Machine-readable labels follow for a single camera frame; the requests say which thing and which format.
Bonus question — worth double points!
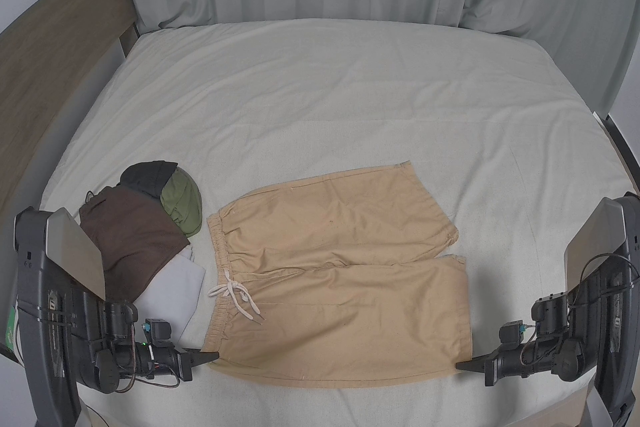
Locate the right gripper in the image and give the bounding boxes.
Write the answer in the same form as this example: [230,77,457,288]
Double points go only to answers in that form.
[484,348,525,387]

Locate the bed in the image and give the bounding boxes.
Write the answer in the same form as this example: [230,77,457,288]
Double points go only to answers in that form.
[0,0,640,427]

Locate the white garment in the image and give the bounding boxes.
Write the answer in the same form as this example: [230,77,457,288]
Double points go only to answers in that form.
[134,247,207,341]

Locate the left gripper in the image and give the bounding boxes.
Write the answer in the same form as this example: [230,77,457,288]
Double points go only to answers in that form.
[150,346,197,382]

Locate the tan shorts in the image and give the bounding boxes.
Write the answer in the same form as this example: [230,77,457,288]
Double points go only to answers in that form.
[202,160,473,388]

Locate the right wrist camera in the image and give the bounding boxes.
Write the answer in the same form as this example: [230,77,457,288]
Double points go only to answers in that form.
[500,322,527,351]

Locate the brown garment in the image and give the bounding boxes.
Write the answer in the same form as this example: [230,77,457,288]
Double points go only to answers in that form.
[78,187,192,303]

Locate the green garment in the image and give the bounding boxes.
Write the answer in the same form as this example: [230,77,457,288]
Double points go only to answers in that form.
[160,166,203,238]

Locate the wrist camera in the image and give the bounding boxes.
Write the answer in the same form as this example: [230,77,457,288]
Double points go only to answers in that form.
[144,317,174,350]
[500,322,527,351]

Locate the black garment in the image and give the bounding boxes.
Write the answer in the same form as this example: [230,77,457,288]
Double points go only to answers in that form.
[120,160,179,198]

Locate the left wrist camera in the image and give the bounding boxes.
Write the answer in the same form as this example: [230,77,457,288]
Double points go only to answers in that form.
[144,317,174,350]

